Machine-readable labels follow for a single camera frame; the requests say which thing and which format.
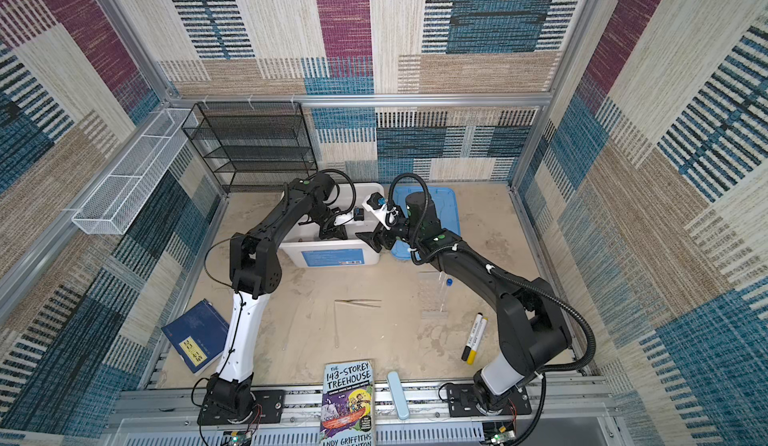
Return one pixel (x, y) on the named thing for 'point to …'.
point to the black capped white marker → (467, 350)
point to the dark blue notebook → (199, 335)
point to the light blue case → (398, 395)
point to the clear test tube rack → (429, 295)
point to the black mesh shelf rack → (254, 146)
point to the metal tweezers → (355, 301)
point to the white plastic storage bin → (304, 247)
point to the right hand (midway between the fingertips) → (368, 222)
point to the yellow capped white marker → (477, 342)
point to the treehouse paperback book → (347, 411)
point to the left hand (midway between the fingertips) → (343, 229)
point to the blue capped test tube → (449, 283)
